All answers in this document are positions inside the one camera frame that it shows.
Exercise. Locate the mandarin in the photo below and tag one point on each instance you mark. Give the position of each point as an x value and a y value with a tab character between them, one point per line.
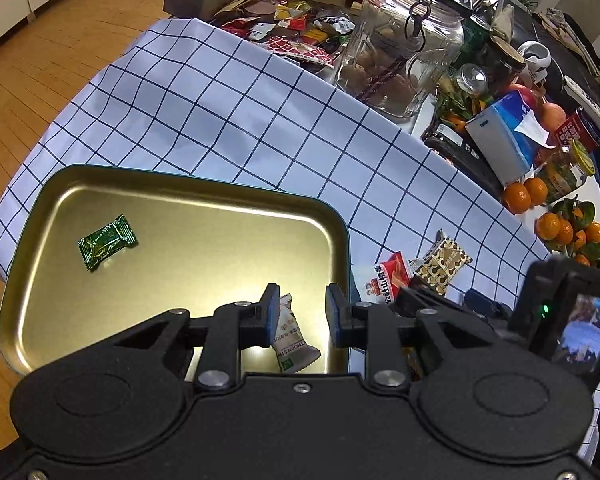
517	196
536	189

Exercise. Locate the small green candy packet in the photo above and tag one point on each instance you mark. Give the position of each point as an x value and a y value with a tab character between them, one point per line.
107	242

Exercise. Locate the white mug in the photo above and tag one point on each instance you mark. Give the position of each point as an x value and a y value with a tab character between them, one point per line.
535	60

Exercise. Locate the white orange snack packet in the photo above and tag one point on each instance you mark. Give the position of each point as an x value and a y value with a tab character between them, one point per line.
292	335

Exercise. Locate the glass jar with yellow lid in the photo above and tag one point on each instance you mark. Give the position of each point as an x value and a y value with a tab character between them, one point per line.
562	175

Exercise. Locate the red can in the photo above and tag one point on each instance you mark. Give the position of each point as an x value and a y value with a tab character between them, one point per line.
577	130

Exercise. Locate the brown gold patterned packet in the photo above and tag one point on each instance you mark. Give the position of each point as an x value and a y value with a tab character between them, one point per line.
440	262

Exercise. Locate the white checkered tablecloth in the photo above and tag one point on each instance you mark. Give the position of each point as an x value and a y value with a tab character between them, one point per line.
240	120

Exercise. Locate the single mandarin among leaves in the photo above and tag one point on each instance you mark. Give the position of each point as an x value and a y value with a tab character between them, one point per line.
455	122

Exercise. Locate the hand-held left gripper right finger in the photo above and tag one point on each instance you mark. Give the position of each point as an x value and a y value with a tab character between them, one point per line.
332	317

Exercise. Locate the red white snack packet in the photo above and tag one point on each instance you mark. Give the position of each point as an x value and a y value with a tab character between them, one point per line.
382	280

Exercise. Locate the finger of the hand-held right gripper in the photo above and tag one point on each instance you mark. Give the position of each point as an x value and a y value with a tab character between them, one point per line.
425	302
482	304

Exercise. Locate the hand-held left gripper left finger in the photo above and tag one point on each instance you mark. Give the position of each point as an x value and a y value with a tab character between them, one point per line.
269	317

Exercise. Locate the orange red round fruit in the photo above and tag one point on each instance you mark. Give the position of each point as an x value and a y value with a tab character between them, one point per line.
553	116

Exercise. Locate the small clear glass jar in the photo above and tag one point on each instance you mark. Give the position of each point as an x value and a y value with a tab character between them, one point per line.
472	80

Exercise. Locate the large glass jar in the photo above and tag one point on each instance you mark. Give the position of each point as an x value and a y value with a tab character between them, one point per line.
385	45

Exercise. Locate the pile of assorted snack packets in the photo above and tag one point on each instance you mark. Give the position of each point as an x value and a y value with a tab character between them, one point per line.
295	30

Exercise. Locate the blue white tissue box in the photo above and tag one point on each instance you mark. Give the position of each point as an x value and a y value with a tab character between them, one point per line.
500	135

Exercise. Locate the white plate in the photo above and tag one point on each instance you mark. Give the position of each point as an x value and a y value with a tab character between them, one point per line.
587	102

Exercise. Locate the pile of leafy mandarins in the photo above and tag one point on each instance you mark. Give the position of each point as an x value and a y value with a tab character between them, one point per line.
575	235

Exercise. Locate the black case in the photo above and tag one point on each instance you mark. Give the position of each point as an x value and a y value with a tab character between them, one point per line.
460	160

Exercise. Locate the dark jar with cork lid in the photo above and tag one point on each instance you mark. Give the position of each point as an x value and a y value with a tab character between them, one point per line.
502	62

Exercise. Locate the gold metal tray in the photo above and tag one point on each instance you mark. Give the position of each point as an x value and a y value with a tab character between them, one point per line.
190	240

